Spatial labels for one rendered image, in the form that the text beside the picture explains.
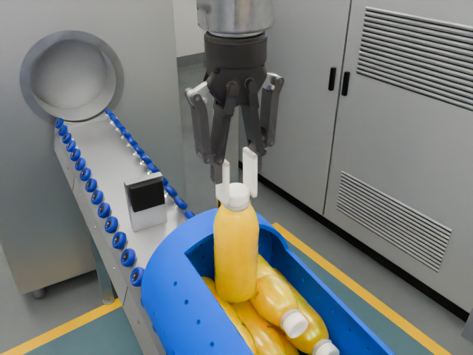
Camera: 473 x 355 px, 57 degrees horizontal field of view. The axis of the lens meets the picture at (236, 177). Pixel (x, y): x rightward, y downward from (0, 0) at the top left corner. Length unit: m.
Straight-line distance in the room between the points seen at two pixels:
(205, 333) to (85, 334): 1.65
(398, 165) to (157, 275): 1.64
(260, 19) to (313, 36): 1.90
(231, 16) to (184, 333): 0.44
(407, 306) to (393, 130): 0.88
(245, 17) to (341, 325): 0.53
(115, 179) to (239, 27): 1.06
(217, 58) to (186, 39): 5.07
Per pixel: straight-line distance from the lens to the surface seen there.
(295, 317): 0.73
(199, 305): 0.66
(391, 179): 2.26
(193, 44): 5.65
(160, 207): 1.22
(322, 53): 2.36
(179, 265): 0.71
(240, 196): 0.61
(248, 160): 0.61
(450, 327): 2.40
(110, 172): 1.53
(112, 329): 2.25
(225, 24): 0.49
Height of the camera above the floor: 1.68
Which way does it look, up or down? 32 degrees down
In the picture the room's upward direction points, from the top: straight up
